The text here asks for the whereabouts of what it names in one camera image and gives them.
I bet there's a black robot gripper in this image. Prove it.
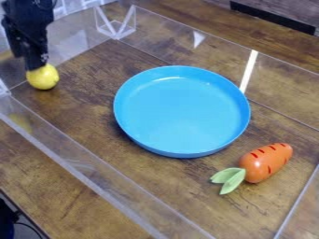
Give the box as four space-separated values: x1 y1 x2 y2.
1 0 56 71

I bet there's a yellow lemon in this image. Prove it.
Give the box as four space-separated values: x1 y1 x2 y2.
26 63 60 91

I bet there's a blue round tray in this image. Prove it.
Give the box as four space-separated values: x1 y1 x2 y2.
113 65 251 159

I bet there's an orange toy carrot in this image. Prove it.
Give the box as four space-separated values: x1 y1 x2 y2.
209 143 292 195

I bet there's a clear acrylic enclosure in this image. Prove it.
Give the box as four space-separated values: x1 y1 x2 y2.
0 0 319 239

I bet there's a black cable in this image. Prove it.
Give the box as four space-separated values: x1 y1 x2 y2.
0 199 45 239

